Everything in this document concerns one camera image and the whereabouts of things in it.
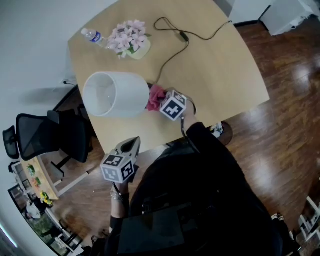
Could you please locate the clear water bottle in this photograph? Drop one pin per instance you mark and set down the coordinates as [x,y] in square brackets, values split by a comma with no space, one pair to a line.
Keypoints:
[93,37]

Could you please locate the green plant pot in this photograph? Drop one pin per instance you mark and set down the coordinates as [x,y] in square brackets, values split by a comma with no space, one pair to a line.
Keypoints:
[31,168]

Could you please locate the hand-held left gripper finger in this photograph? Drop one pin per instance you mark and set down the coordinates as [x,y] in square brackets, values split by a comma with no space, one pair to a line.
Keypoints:
[138,147]
[120,147]

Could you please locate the white leg wooden table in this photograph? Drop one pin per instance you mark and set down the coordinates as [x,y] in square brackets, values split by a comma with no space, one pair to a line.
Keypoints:
[48,186]

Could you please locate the red flower pot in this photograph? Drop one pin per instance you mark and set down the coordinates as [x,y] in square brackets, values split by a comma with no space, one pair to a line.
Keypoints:
[37,182]

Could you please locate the black wristband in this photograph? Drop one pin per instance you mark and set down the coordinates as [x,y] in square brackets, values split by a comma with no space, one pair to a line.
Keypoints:
[116,223]

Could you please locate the yellow flower pot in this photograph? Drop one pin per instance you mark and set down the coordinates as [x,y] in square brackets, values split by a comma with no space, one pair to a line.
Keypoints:
[46,197]

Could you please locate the black mesh headrest office chair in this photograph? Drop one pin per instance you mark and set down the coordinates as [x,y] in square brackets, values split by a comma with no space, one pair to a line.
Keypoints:
[62,140]

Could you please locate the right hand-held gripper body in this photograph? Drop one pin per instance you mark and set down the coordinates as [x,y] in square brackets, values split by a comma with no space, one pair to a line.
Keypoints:
[173,107]

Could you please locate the dark frame window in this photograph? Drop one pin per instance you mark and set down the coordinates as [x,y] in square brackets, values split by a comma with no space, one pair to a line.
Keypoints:
[42,225]

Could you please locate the white table lamp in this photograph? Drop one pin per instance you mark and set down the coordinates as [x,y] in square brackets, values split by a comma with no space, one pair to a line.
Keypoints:
[130,95]

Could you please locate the black chest harness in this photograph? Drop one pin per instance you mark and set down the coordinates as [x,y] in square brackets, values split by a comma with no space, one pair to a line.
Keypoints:
[150,232]

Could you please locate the person's right forearm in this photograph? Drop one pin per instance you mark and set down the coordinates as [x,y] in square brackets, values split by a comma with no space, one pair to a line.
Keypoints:
[210,145]

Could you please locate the pink cloth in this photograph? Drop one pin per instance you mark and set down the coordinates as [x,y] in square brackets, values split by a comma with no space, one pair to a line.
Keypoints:
[155,97]

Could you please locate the pink flowers in cream pot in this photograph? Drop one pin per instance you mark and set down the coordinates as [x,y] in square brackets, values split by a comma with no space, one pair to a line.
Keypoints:
[127,37]

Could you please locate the person's left forearm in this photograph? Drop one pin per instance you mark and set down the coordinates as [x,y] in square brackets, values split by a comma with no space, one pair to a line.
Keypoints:
[120,210]

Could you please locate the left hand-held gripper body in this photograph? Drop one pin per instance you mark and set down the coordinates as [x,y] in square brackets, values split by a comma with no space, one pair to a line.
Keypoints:
[117,168]

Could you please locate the brown round waste bin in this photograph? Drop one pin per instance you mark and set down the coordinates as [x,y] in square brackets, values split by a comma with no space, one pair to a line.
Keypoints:
[226,135]

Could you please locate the person's black clothing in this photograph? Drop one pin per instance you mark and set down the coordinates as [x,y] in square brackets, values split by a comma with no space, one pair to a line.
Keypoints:
[200,190]

